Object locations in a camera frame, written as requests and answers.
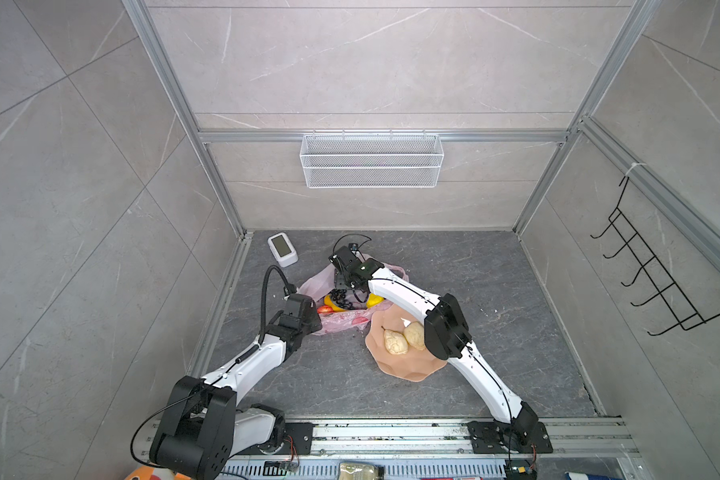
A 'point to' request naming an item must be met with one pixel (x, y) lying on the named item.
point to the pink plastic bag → (336, 320)
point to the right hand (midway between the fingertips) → (345, 278)
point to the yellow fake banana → (328, 301)
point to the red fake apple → (325, 309)
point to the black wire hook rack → (685, 316)
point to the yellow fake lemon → (373, 300)
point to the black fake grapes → (339, 296)
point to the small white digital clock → (283, 249)
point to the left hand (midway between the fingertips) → (311, 309)
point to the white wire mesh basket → (371, 161)
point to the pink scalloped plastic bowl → (413, 365)
